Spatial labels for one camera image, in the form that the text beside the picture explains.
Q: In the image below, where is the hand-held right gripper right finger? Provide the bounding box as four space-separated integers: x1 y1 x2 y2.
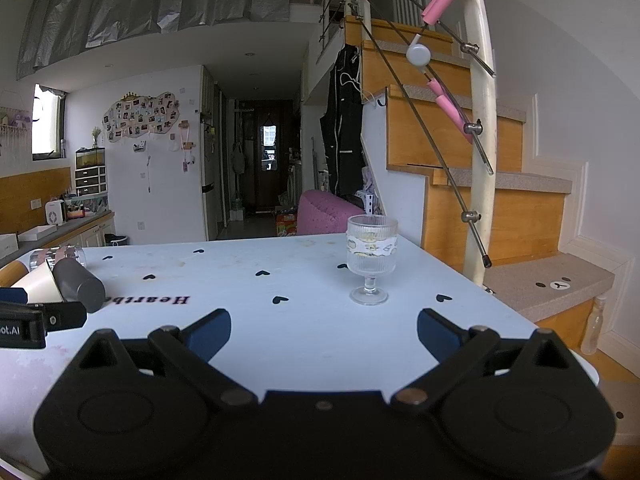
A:
391 308 577 408

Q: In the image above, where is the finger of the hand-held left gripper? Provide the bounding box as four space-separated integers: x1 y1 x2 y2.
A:
43 301 89 332

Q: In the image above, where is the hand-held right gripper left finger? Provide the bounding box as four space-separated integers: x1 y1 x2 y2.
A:
74 308 259 410

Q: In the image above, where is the dark grey tumbler cup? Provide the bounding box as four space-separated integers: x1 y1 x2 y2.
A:
52 258 106 314

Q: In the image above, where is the wooden brown cup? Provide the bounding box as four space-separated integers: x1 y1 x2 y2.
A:
0 261 29 289

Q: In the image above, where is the ribbed clear glass goblet cup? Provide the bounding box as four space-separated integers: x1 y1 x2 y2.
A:
346 214 400 306

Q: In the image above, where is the cream paper roll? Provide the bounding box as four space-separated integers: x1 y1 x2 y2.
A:
10 260 67 306

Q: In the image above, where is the clear drinking glass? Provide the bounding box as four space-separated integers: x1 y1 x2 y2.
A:
29 244 87 272

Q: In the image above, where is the white kitchen counter cabinet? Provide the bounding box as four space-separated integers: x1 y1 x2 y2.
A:
0 209 116 262

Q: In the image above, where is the white flat box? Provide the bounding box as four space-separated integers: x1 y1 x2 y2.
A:
17 224 58 241

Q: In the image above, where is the light blue heart tablecloth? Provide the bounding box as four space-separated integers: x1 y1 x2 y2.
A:
0 232 601 480

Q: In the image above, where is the white small appliance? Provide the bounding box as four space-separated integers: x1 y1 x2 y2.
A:
44 199 67 226

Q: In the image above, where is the colourful printed box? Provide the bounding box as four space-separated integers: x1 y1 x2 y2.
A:
275 212 300 237

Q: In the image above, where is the white drawer organizer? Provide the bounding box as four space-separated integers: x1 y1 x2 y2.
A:
74 165 109 196

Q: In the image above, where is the wooden staircase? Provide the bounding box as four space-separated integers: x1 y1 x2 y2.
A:
345 15 617 343

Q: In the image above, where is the clear plastic bottle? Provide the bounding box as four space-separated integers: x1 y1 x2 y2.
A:
579 295 609 356

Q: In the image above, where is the glass fish tank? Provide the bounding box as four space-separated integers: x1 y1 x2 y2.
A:
75 147 106 168

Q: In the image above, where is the pink dotted sofa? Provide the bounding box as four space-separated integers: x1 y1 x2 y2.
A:
297 189 367 237

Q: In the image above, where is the hanging tote bag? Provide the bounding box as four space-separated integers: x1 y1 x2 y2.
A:
230 141 248 177

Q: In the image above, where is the window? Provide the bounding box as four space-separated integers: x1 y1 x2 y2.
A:
32 83 66 161

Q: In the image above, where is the cloud-shaped photo board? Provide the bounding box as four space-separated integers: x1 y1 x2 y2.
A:
102 90 180 145

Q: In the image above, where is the black hanging coat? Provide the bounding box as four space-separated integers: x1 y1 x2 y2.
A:
319 44 364 197

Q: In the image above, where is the white round disc device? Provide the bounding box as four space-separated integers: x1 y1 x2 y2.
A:
405 43 432 69

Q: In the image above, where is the grey pleated curtain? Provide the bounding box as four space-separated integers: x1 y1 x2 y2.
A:
15 0 294 81

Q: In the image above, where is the white curved railing post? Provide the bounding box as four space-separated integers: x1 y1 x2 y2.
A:
451 0 499 287

